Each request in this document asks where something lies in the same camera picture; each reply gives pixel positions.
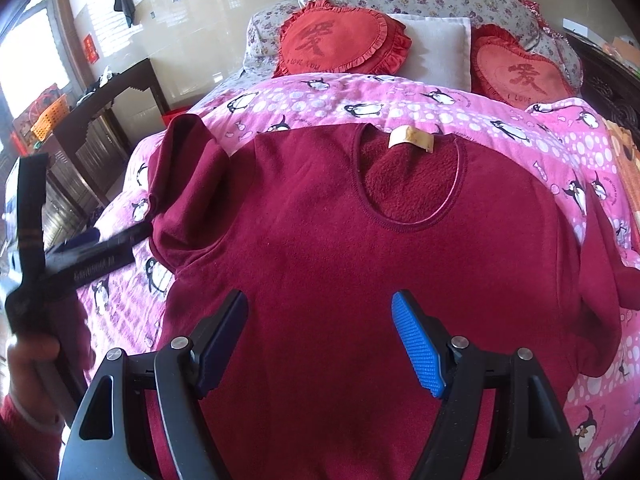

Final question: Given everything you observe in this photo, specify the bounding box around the left red heart cushion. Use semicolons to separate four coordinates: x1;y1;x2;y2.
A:
273;0;412;77

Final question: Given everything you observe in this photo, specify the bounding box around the floral bedding roll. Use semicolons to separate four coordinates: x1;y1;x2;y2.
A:
243;0;584;91

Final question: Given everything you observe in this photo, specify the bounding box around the pink penguin quilt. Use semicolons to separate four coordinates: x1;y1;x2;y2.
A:
79;74;639;479

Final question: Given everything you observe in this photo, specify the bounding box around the dark red fleece sweater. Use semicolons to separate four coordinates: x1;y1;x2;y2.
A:
148;115;639;479

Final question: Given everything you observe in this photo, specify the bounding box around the white pillow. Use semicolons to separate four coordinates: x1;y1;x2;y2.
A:
390;14;472;91

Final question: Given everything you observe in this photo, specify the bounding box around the red heart cushion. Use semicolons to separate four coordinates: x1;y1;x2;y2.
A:
273;0;412;77
470;24;577;110

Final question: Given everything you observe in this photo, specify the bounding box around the orange cartoon blanket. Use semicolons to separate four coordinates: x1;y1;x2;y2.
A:
605;120;640;226

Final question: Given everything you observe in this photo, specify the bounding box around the dark carved wooden headboard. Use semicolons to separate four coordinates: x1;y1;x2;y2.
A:
566;32;640;148

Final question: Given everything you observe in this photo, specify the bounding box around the right red heart cushion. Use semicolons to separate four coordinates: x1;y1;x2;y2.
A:
470;24;577;110

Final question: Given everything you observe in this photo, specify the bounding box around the dark wooden side table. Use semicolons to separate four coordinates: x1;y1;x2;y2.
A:
39;58;169;246

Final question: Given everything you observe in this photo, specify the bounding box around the dark cloth on wall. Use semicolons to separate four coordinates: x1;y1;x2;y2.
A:
113;0;136;28

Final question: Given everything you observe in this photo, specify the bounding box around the left hand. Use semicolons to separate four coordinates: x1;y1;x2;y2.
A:
8;334;61;426

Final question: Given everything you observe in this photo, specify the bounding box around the red sleeve forearm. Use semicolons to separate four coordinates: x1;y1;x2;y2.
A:
1;393;65;479

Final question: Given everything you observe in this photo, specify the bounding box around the orange basket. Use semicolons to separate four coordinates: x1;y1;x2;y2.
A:
30;94;70;142

